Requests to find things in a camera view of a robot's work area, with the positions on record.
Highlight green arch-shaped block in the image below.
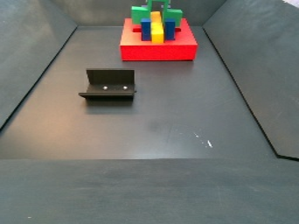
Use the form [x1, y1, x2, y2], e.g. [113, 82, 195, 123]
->
[130, 0, 183, 27]

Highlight red base board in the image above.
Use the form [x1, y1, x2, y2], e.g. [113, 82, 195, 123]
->
[118, 18, 199, 61]

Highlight yellow long bar block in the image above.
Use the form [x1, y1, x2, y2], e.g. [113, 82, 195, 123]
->
[150, 11, 164, 44]

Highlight blue block right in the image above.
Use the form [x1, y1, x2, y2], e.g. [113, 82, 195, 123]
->
[164, 18, 175, 40]

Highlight blue block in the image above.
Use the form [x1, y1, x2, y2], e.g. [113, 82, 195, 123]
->
[141, 18, 150, 41]
[164, 18, 175, 40]

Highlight blue block left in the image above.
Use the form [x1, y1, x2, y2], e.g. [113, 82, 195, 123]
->
[141, 18, 150, 41]

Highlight black angle bracket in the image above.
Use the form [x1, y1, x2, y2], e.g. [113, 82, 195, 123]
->
[78, 68, 136, 100]

